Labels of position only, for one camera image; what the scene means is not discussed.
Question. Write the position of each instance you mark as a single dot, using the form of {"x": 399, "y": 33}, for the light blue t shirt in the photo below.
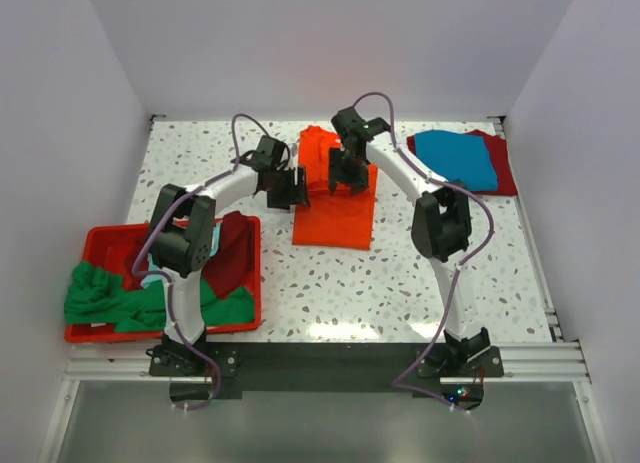
{"x": 150, "y": 276}

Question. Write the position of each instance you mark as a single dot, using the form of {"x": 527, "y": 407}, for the folded blue t shirt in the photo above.
{"x": 456, "y": 156}

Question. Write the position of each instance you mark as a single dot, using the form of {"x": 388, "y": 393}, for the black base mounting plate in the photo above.
{"x": 228, "y": 370}

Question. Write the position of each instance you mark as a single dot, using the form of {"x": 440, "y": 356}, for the red plastic bin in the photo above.
{"x": 114, "y": 248}

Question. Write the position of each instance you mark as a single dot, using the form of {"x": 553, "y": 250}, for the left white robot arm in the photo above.
{"x": 180, "y": 239}

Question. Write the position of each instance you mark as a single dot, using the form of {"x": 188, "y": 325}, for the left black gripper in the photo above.
{"x": 286, "y": 189}

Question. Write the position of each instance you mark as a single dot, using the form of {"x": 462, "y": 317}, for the green t shirt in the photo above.
{"x": 97, "y": 296}

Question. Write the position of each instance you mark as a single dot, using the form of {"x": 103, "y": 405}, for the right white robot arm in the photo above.
{"x": 440, "y": 228}

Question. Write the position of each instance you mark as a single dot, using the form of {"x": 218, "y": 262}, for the orange t shirt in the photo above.
{"x": 333, "y": 219}

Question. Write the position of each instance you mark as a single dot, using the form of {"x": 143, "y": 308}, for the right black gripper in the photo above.
{"x": 348, "y": 168}

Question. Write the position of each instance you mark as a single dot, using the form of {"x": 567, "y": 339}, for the folded dark red t shirt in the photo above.
{"x": 498, "y": 150}

